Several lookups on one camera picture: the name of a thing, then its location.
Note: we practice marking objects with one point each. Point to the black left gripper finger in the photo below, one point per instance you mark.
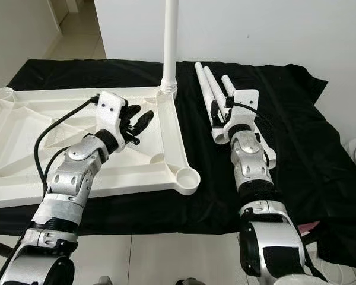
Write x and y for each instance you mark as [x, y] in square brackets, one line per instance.
[130, 114]
[144, 122]

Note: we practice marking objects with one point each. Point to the pink cushion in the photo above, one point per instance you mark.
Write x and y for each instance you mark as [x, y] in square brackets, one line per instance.
[311, 227]

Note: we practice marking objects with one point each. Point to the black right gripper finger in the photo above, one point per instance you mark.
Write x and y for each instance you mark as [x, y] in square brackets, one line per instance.
[215, 113]
[229, 102]

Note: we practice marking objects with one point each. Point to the white plastic table leg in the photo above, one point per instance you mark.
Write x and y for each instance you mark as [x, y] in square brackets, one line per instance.
[171, 47]
[213, 83]
[230, 85]
[204, 86]

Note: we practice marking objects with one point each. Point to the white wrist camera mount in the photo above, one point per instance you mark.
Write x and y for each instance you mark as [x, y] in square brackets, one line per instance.
[244, 114]
[111, 110]

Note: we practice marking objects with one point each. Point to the black cloth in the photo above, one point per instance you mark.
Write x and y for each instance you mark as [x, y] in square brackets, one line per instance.
[320, 148]

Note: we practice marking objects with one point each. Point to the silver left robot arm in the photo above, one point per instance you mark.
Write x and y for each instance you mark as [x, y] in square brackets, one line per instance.
[77, 172]

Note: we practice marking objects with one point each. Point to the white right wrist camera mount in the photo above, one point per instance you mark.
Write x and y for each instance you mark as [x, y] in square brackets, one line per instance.
[244, 114]

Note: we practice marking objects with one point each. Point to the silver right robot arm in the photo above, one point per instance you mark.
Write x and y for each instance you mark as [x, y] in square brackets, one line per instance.
[252, 166]

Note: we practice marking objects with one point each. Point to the white plastic table top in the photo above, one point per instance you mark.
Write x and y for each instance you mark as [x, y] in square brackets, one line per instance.
[35, 136]

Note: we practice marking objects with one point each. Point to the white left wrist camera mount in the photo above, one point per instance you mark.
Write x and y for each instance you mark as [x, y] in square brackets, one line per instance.
[111, 110]

